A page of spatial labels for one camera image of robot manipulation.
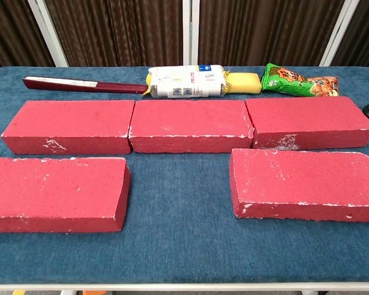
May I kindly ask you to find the yellow sponge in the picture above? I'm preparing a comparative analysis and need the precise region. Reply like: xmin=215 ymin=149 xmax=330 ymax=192
xmin=224 ymin=72 xmax=261 ymax=94

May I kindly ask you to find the white plastic wrapped packet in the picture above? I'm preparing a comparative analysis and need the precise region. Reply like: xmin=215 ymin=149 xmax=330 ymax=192
xmin=146 ymin=64 xmax=228 ymax=99

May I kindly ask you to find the dark red folded fan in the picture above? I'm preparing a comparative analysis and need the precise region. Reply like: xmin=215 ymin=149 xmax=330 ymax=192
xmin=22 ymin=76 xmax=149 ymax=95

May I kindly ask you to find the red brick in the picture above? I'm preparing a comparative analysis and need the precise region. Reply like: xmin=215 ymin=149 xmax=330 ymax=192
xmin=245 ymin=95 xmax=369 ymax=151
xmin=128 ymin=100 xmax=255 ymax=154
xmin=1 ymin=100 xmax=135 ymax=155
xmin=229 ymin=148 xmax=369 ymax=223
xmin=0 ymin=156 xmax=132 ymax=234

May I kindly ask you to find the blue felt table cover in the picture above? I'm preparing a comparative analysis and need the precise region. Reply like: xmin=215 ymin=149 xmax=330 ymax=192
xmin=0 ymin=66 xmax=369 ymax=285

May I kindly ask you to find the green orange snack bag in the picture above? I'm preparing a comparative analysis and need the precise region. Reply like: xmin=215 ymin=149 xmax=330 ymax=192
xmin=260 ymin=63 xmax=339 ymax=98

